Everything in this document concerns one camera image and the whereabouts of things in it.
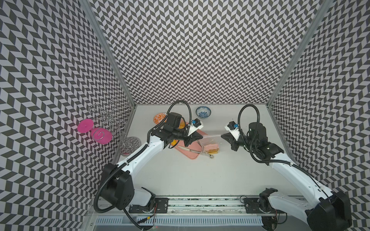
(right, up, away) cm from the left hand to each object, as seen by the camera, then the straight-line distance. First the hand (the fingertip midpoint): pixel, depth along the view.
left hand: (200, 137), depth 76 cm
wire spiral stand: (-58, +15, +19) cm, 63 cm away
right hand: (+13, 0, +1) cm, 13 cm away
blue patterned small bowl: (+5, +15, +36) cm, 39 cm away
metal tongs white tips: (+8, -14, +13) cm, 20 cm away
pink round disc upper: (-54, +7, -9) cm, 56 cm away
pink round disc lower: (-45, +2, -12) cm, 47 cm away
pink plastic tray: (-2, -9, +21) cm, 23 cm away
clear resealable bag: (+5, -4, +1) cm, 7 cm away
